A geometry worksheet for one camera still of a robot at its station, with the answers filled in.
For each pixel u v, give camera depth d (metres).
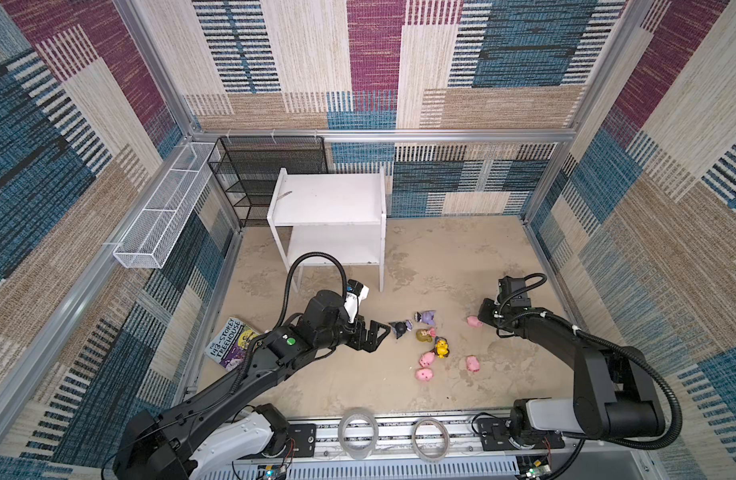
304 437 0.73
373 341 0.65
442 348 0.85
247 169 1.04
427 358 0.85
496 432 0.73
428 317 0.92
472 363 0.83
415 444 0.72
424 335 0.88
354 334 0.66
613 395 0.43
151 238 0.91
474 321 0.90
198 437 0.43
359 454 0.71
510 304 0.71
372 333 0.66
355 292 0.67
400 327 0.90
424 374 0.81
